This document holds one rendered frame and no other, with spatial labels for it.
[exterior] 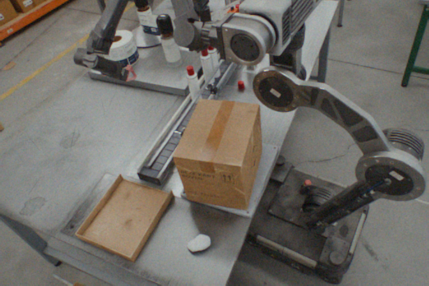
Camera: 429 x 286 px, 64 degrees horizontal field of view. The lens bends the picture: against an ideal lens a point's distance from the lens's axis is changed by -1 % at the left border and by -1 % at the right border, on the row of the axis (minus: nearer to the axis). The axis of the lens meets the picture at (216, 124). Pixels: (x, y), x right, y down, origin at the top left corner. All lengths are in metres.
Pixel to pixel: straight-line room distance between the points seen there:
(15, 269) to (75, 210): 1.17
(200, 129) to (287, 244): 0.93
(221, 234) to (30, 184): 0.92
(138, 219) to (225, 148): 0.48
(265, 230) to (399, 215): 0.87
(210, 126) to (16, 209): 0.93
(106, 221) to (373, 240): 1.52
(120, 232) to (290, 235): 0.94
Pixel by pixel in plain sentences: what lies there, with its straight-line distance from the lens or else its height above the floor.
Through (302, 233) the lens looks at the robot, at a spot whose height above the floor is 0.24.
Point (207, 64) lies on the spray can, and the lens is 1.74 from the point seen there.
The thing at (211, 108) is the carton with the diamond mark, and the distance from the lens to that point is 1.31.
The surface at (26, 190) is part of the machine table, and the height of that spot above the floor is 0.83.
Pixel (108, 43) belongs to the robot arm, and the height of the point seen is 1.36.
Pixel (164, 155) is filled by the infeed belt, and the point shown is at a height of 0.88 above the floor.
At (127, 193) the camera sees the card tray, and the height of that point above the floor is 0.83.
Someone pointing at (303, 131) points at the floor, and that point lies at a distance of 2.75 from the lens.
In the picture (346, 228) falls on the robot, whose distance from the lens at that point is 2.02.
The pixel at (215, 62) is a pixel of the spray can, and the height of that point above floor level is 0.98.
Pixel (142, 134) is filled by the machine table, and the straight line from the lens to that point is 1.72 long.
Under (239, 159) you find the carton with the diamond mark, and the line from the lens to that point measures 1.12.
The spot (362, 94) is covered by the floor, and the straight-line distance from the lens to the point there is 3.13.
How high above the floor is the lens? 1.99
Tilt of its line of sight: 44 degrees down
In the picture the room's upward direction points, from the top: 11 degrees counter-clockwise
